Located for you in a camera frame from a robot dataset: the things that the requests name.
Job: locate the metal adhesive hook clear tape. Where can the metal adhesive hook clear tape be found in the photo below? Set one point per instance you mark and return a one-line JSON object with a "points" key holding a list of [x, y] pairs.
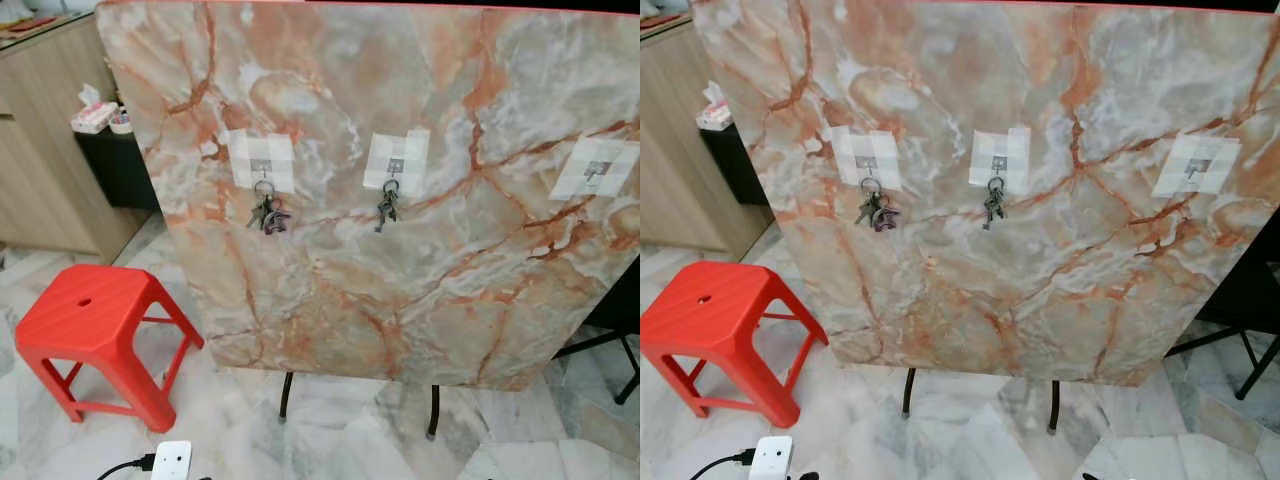
{"points": [[396, 165], [1000, 163], [1197, 167], [866, 162], [597, 170], [262, 165]]}

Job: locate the black low tv console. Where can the black low tv console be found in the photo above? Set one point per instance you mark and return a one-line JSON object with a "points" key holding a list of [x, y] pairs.
{"points": [[120, 170], [740, 165]]}

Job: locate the white tape roll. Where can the white tape roll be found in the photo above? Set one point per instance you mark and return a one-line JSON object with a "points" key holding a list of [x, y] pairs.
{"points": [[122, 122]]}

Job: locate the light wooden cabinet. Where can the light wooden cabinet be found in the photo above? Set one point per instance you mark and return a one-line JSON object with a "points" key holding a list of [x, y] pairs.
{"points": [[680, 150], [40, 160]]}

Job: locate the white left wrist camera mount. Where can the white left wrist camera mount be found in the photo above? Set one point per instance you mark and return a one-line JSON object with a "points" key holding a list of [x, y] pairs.
{"points": [[171, 462], [771, 458]]}

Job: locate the pink white tissue pack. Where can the pink white tissue pack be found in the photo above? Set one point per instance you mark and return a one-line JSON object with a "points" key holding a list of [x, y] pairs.
{"points": [[714, 110], [92, 115]]}

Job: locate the black metal table leg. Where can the black metal table leg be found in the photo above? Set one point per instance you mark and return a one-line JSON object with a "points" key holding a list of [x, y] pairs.
{"points": [[434, 412], [908, 393], [1054, 408], [286, 398]]}

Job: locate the key bunch with purple tag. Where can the key bunch with purple tag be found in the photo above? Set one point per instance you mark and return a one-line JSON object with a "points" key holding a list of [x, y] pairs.
{"points": [[880, 215], [270, 216]]}

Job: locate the red plastic stool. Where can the red plastic stool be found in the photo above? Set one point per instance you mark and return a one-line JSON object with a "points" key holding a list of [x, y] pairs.
{"points": [[90, 320], [710, 315]]}

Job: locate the orange marble pattern board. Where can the orange marble pattern board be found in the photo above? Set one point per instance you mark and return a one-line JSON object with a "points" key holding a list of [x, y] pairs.
{"points": [[1050, 290], [400, 290]]}

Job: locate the flat red packet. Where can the flat red packet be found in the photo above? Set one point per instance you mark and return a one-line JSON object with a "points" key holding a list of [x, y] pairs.
{"points": [[30, 22], [660, 17]]}

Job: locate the black metal frame stand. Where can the black metal frame stand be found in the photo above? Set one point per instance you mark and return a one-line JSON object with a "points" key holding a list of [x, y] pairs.
{"points": [[622, 295], [1245, 280]]}

